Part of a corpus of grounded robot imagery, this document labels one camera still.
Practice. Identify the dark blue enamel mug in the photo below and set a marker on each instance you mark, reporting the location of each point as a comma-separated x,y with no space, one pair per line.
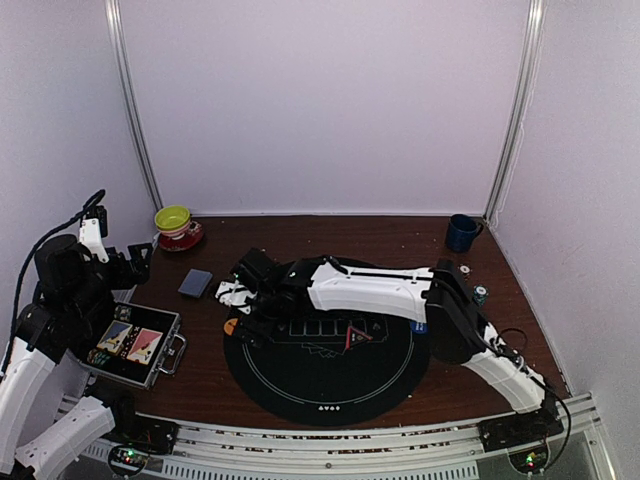
461,233

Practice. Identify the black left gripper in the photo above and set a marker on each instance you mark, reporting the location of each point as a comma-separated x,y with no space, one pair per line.
140,269

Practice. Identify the red black triangle marker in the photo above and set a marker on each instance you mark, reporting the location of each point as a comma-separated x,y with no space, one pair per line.
355,337

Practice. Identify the blue playing card deck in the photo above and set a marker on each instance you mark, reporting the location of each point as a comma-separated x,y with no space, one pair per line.
195,283

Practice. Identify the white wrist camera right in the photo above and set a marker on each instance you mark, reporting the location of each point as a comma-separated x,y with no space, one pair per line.
232,292

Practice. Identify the orange round blind button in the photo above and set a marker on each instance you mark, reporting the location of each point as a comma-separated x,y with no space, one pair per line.
230,326

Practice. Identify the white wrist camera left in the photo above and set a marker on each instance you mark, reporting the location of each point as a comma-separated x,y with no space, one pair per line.
93,229

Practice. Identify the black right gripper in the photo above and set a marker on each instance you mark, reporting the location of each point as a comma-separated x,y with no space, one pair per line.
248,337

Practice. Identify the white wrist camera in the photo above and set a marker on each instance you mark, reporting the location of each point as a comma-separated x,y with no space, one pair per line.
93,229
232,292

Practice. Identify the red card box in case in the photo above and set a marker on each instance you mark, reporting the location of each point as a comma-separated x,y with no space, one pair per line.
144,346

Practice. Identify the blue round blind button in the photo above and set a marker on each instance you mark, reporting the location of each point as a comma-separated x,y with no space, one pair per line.
418,328

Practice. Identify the aluminium front rail frame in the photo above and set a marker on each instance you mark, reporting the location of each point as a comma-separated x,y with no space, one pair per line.
452,450

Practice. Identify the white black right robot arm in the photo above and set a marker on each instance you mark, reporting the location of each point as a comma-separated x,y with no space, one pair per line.
436,297

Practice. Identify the green bowl on red saucer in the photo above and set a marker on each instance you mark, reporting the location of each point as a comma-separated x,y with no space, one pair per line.
177,230

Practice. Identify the blue card box in case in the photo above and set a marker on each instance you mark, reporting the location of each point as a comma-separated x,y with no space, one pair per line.
113,339

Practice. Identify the round black poker mat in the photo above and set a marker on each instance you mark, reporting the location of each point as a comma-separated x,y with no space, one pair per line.
303,373

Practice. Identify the green poker chip stack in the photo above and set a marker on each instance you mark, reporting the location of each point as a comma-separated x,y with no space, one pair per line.
480,295

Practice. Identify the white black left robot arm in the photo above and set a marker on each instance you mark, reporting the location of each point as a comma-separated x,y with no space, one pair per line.
72,307

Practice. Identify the aluminium poker case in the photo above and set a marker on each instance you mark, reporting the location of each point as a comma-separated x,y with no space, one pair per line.
167,356

